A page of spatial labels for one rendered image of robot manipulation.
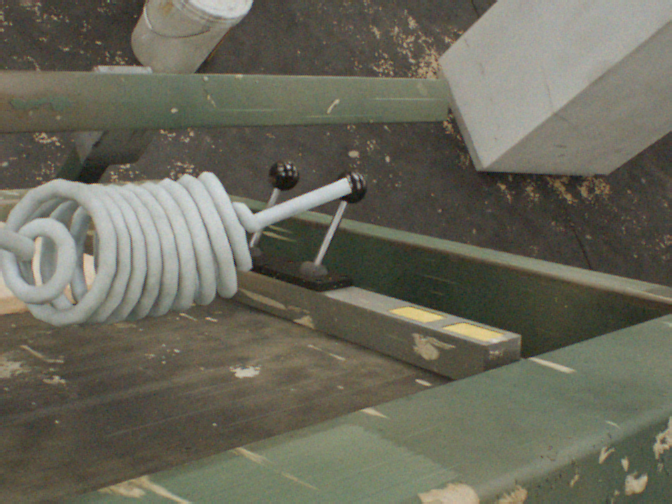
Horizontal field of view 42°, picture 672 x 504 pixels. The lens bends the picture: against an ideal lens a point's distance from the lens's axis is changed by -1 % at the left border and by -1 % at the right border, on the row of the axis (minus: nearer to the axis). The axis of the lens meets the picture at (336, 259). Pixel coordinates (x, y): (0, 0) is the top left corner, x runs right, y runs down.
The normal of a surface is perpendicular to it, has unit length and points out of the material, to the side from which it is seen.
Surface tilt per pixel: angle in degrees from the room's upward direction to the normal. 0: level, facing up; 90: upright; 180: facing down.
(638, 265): 0
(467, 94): 90
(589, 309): 90
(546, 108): 90
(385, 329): 90
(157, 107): 37
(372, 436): 53
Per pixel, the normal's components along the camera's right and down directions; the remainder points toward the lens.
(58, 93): 0.66, 0.18
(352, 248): -0.76, 0.11
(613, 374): 0.03, -0.98
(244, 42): 0.54, -0.45
